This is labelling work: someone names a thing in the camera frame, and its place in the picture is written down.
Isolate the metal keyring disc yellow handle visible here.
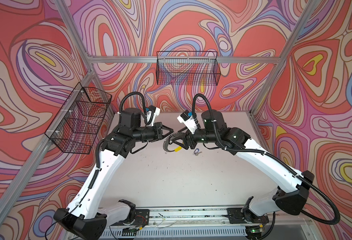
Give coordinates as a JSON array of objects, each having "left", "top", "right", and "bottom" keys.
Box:
[{"left": 163, "top": 135, "right": 182, "bottom": 154}]

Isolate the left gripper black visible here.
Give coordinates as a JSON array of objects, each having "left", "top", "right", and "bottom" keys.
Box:
[{"left": 132, "top": 123, "right": 175, "bottom": 144}]

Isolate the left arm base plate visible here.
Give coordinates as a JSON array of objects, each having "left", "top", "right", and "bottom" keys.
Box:
[{"left": 123, "top": 209, "right": 150, "bottom": 228}]

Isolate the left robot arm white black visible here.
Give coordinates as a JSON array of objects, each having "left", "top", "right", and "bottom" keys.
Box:
[{"left": 53, "top": 92, "right": 174, "bottom": 240}]

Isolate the black wire basket left wall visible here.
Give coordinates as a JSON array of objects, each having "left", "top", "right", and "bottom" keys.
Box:
[{"left": 45, "top": 83, "right": 112, "bottom": 155}]

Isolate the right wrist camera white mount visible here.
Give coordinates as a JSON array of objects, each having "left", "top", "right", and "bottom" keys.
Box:
[{"left": 177, "top": 110, "right": 198, "bottom": 134}]

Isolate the black wire basket back wall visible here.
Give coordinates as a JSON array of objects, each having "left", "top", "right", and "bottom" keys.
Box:
[{"left": 156, "top": 51, "right": 221, "bottom": 86}]

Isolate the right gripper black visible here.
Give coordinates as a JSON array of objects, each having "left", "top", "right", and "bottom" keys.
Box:
[{"left": 172, "top": 126, "right": 219, "bottom": 151}]

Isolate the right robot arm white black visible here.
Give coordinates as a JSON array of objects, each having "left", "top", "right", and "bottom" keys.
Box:
[{"left": 164, "top": 94, "right": 341, "bottom": 225}]

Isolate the black wire basket wall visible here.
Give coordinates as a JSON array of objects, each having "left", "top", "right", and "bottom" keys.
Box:
[
  {"left": 156, "top": 51, "right": 221, "bottom": 86},
  {"left": 45, "top": 83, "right": 112, "bottom": 155}
]

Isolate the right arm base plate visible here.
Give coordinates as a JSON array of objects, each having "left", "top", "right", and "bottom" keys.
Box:
[{"left": 223, "top": 208, "right": 269, "bottom": 225}]

